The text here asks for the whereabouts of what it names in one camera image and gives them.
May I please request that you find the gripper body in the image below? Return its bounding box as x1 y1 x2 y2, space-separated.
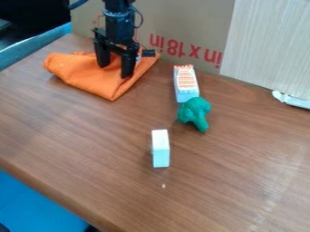
91 8 157 59

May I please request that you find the white crumpled paper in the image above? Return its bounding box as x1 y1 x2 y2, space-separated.
271 90 310 111

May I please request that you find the white block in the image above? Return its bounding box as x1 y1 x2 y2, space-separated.
150 129 172 169

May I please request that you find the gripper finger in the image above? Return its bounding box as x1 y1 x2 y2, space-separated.
92 39 113 69
120 52 140 80

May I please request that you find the cardboard box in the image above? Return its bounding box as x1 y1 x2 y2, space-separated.
69 0 237 75

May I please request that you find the green toy broccoli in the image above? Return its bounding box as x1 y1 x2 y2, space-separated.
177 96 214 134

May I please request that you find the orange cloth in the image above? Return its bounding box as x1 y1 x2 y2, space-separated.
42 50 161 102

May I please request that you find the wooden board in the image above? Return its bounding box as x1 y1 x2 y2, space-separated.
218 0 310 102

